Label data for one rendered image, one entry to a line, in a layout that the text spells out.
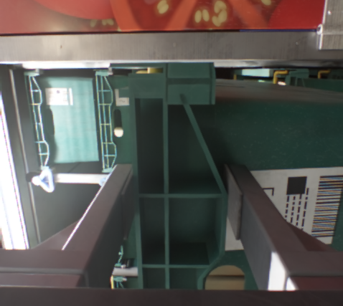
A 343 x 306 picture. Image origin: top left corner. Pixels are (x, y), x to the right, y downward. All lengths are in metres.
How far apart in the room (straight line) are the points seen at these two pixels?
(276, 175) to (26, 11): 0.82
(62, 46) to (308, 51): 0.71
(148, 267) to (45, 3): 0.78
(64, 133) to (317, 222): 0.96
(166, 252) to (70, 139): 0.92
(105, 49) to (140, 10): 0.15
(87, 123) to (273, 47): 0.71
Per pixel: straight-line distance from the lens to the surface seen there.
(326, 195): 0.21
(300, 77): 0.67
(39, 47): 0.87
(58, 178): 1.10
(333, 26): 0.82
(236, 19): 0.77
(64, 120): 1.05
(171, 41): 0.75
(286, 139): 0.18
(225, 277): 0.26
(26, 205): 1.43
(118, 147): 0.99
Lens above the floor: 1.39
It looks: 3 degrees up
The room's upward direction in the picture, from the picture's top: 89 degrees counter-clockwise
